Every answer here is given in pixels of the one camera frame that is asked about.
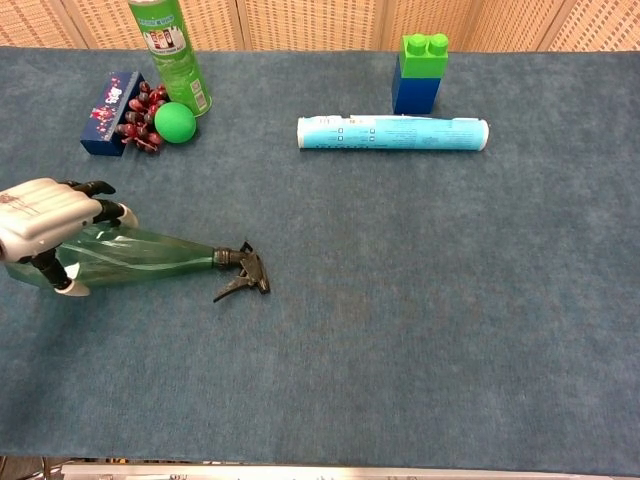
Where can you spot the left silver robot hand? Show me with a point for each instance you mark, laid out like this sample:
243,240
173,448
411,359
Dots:
45,210

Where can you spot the green transparent spray bottle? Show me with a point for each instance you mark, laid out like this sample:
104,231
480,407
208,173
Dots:
150,255

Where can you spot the dark blue printed box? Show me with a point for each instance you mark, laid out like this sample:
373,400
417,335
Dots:
107,115

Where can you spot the red grape bunch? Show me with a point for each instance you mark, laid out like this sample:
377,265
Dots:
137,127

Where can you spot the green ball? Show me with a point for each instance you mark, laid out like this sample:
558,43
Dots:
174,124

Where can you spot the green cylindrical can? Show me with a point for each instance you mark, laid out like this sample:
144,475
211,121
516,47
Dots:
175,65

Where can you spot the blue felt table cloth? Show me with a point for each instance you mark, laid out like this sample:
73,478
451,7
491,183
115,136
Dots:
350,300

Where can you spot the wicker folding screen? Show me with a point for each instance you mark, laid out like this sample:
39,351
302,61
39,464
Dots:
310,22

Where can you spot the light blue rolled tube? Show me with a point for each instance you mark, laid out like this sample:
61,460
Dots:
390,134

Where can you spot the blue toy brick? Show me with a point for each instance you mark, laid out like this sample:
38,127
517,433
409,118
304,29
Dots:
415,95

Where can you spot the green toy brick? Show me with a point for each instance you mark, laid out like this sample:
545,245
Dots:
425,62

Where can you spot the aluminium table rail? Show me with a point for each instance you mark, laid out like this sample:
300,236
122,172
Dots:
300,472

